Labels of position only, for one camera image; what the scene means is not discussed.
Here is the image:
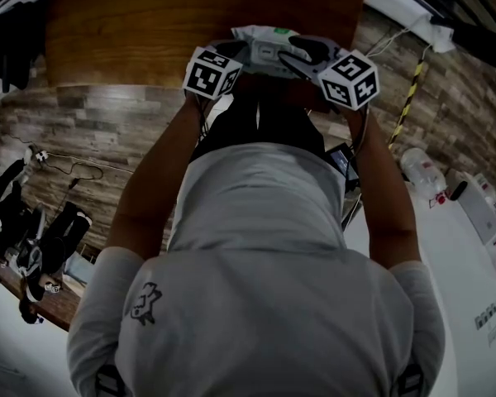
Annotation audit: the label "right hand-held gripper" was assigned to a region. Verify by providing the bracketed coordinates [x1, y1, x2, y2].
[276, 34, 380, 112]

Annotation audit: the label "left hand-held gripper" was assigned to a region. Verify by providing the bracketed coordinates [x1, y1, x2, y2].
[182, 38, 254, 100]

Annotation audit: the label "white lidded wet wipe pack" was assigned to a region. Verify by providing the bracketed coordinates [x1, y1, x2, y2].
[230, 23, 315, 78]

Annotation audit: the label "person's right forearm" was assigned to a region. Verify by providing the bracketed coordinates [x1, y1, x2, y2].
[334, 101, 423, 271]

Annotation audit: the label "person's left forearm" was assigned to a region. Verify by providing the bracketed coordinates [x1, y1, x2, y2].
[104, 92, 204, 261]

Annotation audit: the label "person's black trousers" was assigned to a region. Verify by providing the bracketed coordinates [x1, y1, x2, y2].
[188, 74, 328, 165]

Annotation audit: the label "white floor ledge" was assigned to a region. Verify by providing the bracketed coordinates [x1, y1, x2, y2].
[362, 0, 456, 54]

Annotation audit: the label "yellow black hazard strip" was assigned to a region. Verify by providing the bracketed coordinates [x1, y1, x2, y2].
[387, 50, 426, 151]

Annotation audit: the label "brown wooden table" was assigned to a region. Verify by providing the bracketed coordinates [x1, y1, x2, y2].
[44, 0, 371, 89]

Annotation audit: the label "clear plastic water jug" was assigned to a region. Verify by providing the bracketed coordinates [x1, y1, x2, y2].
[398, 146, 452, 211]

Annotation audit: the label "person's light t-shirt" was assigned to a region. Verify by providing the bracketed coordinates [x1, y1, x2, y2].
[65, 141, 447, 397]

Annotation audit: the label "large white table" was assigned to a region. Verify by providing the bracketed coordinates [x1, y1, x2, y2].
[346, 171, 496, 397]

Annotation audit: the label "cluttered brown wooden desk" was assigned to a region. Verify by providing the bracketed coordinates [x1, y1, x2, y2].
[0, 242, 98, 332]

